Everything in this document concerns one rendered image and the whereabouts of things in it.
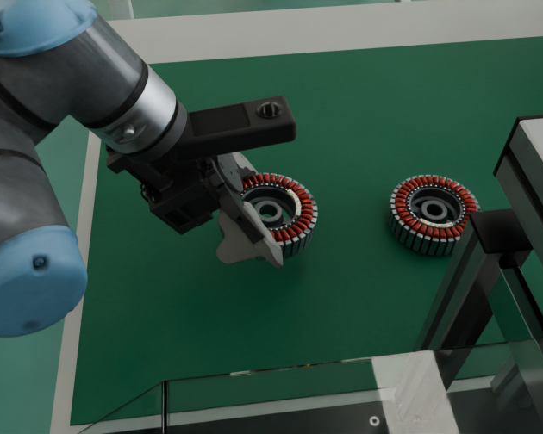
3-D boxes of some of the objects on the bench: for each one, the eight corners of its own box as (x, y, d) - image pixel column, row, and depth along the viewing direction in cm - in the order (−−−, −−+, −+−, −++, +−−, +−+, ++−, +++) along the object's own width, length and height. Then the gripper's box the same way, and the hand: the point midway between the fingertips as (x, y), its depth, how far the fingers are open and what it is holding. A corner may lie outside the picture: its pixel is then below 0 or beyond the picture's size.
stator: (389, 186, 77) (393, 166, 74) (471, 197, 76) (479, 177, 73) (383, 250, 70) (389, 232, 67) (476, 263, 69) (484, 245, 66)
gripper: (99, 91, 58) (209, 191, 73) (108, 226, 46) (236, 311, 61) (165, 46, 55) (265, 158, 70) (193, 175, 44) (304, 276, 59)
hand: (271, 217), depth 65 cm, fingers closed on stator, 13 cm apart
